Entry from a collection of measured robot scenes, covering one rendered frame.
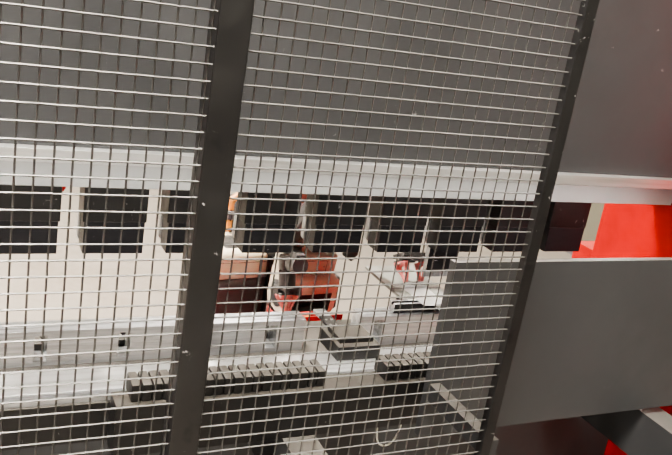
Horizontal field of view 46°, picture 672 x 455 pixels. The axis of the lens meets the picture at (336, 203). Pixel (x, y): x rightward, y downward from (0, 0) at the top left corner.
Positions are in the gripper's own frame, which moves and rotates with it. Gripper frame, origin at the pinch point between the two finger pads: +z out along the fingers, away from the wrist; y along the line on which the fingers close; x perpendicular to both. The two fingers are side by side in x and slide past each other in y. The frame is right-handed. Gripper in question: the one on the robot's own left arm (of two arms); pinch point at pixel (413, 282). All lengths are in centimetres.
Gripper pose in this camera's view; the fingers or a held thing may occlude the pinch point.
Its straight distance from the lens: 253.9
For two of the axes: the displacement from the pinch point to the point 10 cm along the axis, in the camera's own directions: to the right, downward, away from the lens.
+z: 0.5, 9.8, -1.9
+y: 9.0, 0.4, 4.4
